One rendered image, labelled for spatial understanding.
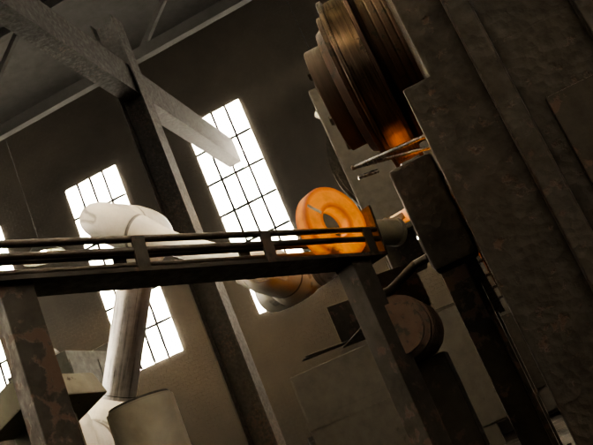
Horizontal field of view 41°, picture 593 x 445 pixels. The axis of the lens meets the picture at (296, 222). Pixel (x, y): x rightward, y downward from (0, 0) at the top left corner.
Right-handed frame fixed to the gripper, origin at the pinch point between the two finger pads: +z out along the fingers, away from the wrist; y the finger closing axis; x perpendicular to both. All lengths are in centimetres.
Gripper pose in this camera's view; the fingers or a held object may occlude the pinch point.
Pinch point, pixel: (405, 215)
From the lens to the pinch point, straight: 195.1
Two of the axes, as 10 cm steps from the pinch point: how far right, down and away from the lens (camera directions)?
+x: -4.5, -8.4, 2.8
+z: 8.4, -5.1, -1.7
